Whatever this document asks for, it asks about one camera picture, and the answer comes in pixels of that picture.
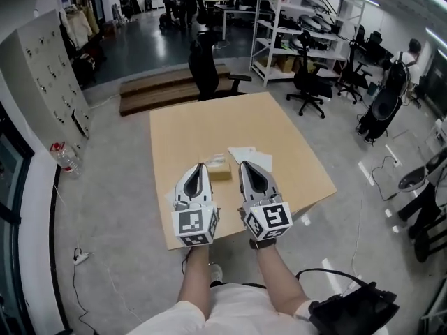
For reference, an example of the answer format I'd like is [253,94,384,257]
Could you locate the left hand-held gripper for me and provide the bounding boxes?
[170,163,219,248]

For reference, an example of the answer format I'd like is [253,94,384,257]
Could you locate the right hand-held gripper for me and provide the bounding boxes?
[238,161,293,242]

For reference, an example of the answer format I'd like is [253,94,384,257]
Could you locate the person's right forearm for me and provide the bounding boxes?
[256,244,312,320]

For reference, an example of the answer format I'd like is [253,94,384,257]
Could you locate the black shoulder bag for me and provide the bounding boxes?
[295,267,401,335]

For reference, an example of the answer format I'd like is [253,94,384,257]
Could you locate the person's left forearm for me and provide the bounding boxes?
[177,245,212,321]

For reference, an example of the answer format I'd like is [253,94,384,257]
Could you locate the small cardboard box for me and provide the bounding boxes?
[205,162,233,182]

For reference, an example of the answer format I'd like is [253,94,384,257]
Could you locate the black wristwatch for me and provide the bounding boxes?
[248,237,279,250]

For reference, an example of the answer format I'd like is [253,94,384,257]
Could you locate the wooden table with white legs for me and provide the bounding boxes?
[149,91,338,252]

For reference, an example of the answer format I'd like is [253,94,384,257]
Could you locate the person's white shoe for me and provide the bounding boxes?
[209,263,224,288]

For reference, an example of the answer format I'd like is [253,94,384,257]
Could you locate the person's black trousers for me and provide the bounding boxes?
[209,280,266,290]

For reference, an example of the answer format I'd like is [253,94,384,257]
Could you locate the brown wooden steps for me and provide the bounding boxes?
[118,64,232,117]

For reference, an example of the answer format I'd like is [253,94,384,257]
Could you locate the person's white shirt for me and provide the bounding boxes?
[125,282,323,335]

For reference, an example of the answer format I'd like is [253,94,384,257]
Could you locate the large clear water bottle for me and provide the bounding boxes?
[49,140,85,180]

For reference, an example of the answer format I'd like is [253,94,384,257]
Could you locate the white grey dome device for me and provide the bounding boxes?
[397,165,430,192]

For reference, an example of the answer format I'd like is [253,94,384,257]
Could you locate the white metal shelf rack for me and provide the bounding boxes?
[249,0,368,87]

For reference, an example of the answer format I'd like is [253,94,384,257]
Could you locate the black framed window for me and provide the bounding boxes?
[0,103,36,335]

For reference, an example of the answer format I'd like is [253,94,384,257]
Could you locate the grey locker cabinet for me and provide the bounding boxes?
[0,8,92,150]

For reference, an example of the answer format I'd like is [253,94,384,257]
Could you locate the hanging coats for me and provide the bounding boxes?
[58,4,106,84]

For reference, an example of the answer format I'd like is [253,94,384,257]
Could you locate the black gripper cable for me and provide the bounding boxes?
[181,247,193,276]

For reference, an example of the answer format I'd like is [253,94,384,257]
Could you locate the black floor cable loop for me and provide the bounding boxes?
[370,155,401,202]

